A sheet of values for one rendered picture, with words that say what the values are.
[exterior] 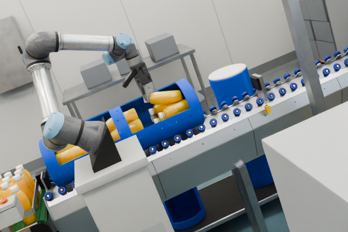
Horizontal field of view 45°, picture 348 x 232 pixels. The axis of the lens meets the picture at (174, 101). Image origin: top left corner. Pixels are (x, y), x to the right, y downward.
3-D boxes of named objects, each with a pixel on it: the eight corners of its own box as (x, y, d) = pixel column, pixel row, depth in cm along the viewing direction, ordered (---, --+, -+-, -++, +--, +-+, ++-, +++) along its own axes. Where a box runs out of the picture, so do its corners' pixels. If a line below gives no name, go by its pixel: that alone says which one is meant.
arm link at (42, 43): (27, 23, 188) (130, 28, 210) (24, 35, 197) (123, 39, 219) (29, 46, 184) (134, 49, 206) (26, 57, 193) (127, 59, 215)
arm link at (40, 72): (49, 147, 183) (22, 36, 196) (44, 156, 196) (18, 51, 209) (76, 142, 189) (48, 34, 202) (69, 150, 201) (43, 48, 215)
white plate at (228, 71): (245, 60, 308) (245, 61, 309) (209, 71, 315) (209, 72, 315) (246, 70, 283) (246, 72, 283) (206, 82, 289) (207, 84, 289)
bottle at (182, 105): (195, 110, 240) (165, 122, 237) (189, 99, 242) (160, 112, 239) (195, 104, 233) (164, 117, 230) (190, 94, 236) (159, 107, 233)
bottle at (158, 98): (177, 88, 242) (146, 90, 237) (181, 92, 236) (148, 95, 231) (177, 99, 245) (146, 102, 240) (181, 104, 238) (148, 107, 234)
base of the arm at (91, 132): (106, 127, 179) (83, 120, 176) (94, 159, 181) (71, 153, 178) (102, 118, 194) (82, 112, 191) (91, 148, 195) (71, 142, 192)
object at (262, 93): (269, 99, 250) (262, 75, 246) (263, 102, 250) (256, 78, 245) (261, 96, 260) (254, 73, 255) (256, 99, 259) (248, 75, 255)
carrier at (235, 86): (278, 163, 334) (243, 172, 341) (246, 61, 309) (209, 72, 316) (281, 183, 307) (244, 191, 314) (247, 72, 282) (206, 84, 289)
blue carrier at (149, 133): (209, 130, 237) (195, 85, 225) (61, 197, 223) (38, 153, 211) (192, 113, 262) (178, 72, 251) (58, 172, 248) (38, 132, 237)
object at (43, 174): (54, 196, 229) (44, 176, 226) (49, 198, 229) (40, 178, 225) (54, 188, 239) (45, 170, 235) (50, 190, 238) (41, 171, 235)
